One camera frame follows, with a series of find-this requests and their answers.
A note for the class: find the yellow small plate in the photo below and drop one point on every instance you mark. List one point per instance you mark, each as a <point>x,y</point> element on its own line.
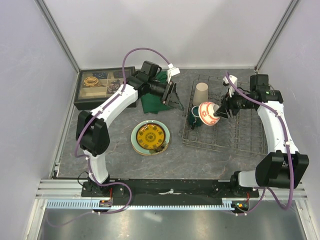
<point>150,136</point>

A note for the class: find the black compartment box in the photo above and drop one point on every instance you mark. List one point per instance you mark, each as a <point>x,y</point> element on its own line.
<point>91,89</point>

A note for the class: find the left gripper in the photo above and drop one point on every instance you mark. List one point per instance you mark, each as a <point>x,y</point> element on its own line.
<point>170,97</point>

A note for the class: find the light green flower plate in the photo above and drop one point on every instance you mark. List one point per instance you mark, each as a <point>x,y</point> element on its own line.
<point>134,131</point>

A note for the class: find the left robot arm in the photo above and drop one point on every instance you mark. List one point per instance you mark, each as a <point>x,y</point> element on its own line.
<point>92,134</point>

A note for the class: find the grey wire dish rack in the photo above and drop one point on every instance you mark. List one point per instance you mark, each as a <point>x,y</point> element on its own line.
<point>242,134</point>

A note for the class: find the white orange patterned bowl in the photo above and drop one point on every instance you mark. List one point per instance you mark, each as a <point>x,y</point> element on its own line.
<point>206,112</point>

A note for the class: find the dark green mug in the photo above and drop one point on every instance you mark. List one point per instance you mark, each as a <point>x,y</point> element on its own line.
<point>194,119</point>

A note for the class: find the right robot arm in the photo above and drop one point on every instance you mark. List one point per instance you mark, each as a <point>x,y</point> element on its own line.
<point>284,166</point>

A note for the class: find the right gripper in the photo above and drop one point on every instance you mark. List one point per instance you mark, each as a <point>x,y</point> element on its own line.
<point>227,103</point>

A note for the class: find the beige ceramic cup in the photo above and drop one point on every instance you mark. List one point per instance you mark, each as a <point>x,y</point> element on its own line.
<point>200,94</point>

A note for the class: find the green folded t-shirt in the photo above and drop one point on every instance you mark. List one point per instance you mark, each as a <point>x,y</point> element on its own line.
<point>151,103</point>

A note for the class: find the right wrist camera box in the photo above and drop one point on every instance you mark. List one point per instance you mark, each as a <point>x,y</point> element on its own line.
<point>231,82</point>

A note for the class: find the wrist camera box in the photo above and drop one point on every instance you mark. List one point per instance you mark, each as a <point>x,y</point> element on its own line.
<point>172,71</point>
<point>231,82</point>

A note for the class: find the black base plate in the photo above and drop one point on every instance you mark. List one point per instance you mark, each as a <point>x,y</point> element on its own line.
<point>167,192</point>

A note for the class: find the blue white cable duct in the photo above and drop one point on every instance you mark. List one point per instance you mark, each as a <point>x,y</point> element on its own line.
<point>96,204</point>

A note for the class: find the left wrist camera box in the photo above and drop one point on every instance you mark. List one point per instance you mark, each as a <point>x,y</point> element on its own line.
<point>172,71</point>

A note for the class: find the beige bird pattern plate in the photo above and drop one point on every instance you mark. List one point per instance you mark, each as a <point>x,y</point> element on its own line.
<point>150,152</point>

